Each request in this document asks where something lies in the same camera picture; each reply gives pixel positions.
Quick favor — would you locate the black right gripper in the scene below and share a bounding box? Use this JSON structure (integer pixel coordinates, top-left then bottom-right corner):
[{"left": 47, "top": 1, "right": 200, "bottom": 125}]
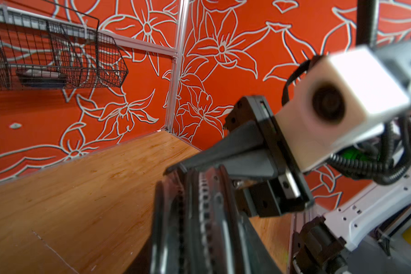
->
[{"left": 164, "top": 95, "right": 314, "bottom": 218}]

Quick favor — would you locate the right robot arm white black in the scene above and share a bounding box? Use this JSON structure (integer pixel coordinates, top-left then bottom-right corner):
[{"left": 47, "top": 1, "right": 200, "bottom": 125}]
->
[{"left": 150, "top": 96, "right": 411, "bottom": 274}]

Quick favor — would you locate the black charger in basket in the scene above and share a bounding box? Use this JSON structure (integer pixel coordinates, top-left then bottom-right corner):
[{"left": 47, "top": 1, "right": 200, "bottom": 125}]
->
[{"left": 16, "top": 69, "right": 67, "bottom": 89}]

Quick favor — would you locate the black wire wall basket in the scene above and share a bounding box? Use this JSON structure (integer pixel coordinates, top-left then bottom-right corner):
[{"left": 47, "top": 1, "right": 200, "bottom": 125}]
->
[{"left": 0, "top": 1, "right": 129, "bottom": 91}]

